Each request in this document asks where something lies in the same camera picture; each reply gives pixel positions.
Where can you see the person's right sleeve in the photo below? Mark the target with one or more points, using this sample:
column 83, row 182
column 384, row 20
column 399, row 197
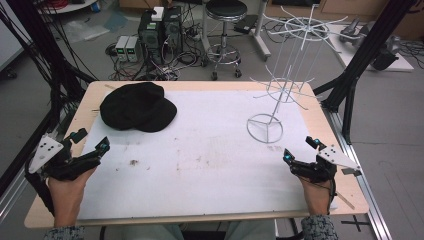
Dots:
column 319, row 227

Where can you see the white table leg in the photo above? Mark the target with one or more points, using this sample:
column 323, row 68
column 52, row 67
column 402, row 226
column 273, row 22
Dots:
column 261, row 30

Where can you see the white floor board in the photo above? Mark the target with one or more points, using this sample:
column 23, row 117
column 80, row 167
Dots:
column 370, row 50

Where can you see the white power supply unit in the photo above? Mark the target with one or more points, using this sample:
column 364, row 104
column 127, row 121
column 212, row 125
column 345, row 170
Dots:
column 121, row 48
column 132, row 49

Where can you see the person's left hand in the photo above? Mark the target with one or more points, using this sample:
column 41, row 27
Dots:
column 68, row 196

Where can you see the white foam mat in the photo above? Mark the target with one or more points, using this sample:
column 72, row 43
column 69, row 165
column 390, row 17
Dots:
column 200, row 156

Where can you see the person's left sleeve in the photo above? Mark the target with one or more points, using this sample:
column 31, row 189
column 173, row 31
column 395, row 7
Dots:
column 65, row 233

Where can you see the black cap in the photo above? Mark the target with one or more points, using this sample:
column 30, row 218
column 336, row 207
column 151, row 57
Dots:
column 137, row 106

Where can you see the person's right hand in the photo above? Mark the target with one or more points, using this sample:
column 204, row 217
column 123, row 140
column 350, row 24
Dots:
column 316, row 196

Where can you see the white box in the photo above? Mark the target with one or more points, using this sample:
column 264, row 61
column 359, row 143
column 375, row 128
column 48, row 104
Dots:
column 157, row 14

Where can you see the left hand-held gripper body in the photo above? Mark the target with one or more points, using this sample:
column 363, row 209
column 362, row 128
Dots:
column 56, row 160

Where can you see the black metal frame stand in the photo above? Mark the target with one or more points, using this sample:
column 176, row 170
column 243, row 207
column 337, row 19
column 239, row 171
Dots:
column 356, row 66
column 40, row 66

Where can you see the black round stool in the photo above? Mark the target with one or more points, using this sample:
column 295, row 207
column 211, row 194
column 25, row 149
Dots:
column 225, row 40

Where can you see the person's sleeve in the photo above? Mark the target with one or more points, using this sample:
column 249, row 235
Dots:
column 319, row 227
column 65, row 233

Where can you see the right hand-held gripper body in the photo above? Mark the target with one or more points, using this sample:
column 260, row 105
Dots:
column 325, row 165

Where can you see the black computer tower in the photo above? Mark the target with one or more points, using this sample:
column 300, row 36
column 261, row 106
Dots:
column 173, row 28
column 150, row 35

